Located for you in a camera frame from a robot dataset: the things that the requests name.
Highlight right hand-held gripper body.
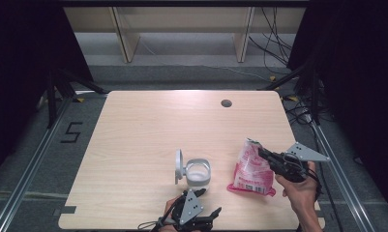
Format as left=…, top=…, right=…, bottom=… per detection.
left=274, top=141, right=331, bottom=184

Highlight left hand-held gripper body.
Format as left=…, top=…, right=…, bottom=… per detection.
left=171, top=188, right=213, bottom=232

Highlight clear jar with grey lid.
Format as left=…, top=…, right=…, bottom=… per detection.
left=174, top=148, right=213, bottom=191

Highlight pink and white plastic bag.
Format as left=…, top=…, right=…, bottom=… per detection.
left=226, top=137, right=277, bottom=197

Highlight person's left hand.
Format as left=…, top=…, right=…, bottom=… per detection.
left=158, top=196, right=183, bottom=232

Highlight person's right hand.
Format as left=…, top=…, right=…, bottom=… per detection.
left=275, top=161, right=319, bottom=208

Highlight black metal stand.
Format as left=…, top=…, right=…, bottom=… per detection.
left=258, top=59, right=322, bottom=126
left=45, top=67, right=108, bottom=130

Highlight black curtain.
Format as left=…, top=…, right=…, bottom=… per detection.
left=0, top=0, right=95, bottom=183
left=286, top=0, right=388, bottom=221

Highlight beige wooden desk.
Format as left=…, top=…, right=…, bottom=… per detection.
left=64, top=6, right=307, bottom=64

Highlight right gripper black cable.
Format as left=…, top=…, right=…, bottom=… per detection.
left=306, top=167, right=323, bottom=202

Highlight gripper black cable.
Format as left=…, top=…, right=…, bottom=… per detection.
left=137, top=196, right=183, bottom=232
left=306, top=167, right=323, bottom=202

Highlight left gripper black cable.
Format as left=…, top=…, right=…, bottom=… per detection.
left=137, top=196, right=183, bottom=232

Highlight black floor cables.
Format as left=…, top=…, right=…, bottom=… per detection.
left=282, top=96, right=315, bottom=128

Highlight aluminium floor rail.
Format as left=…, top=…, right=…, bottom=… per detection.
left=0, top=96, right=74, bottom=232
left=310, top=121, right=374, bottom=232

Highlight bundle of black cables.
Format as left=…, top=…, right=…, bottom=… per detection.
left=248, top=6, right=295, bottom=75

